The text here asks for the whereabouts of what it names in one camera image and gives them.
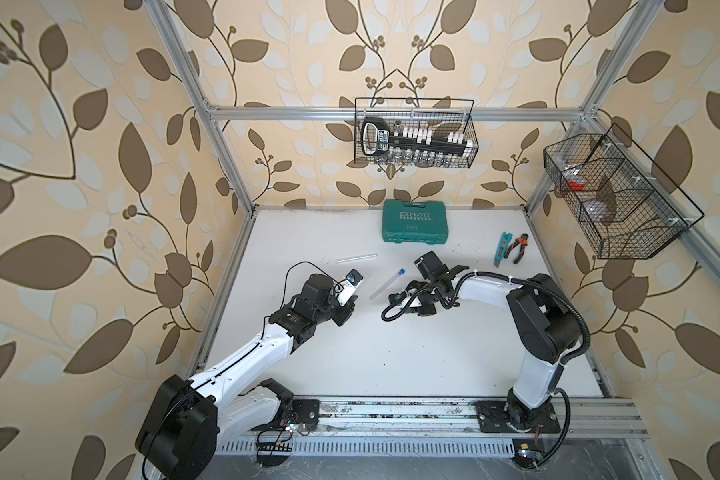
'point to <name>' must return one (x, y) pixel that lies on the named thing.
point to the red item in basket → (576, 186)
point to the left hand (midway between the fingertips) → (348, 290)
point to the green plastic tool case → (414, 222)
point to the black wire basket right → (626, 207)
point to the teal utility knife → (503, 243)
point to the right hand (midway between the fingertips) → (408, 300)
